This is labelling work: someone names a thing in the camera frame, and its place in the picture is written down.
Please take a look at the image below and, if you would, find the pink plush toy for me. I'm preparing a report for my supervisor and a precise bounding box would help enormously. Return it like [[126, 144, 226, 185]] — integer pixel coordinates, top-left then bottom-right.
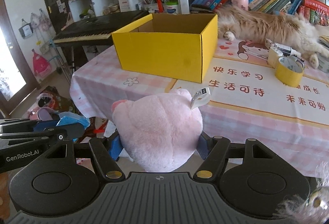
[[111, 89, 203, 173]]

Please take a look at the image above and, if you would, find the white spray bottle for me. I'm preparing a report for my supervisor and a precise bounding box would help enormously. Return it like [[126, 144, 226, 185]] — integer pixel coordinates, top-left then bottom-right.
[[265, 38, 301, 58]]

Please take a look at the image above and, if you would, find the pink checkered table mat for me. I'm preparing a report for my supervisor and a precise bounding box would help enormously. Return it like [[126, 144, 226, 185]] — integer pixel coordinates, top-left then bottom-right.
[[70, 40, 328, 176]]

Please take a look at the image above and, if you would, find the yellow cardboard box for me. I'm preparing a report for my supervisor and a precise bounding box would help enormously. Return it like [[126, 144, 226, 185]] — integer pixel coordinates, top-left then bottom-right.
[[111, 13, 218, 83]]

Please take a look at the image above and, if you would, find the yellow tape roll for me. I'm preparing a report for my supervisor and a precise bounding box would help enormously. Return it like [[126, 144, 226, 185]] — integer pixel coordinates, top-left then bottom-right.
[[275, 56, 304, 87]]

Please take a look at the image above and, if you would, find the black electronic keyboard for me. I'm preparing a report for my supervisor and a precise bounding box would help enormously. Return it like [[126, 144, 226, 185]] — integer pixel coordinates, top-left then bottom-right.
[[53, 11, 149, 47]]

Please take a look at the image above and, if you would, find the fluffy orange white cat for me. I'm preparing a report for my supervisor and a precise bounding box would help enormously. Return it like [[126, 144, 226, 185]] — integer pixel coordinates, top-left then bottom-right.
[[215, 5, 328, 69]]

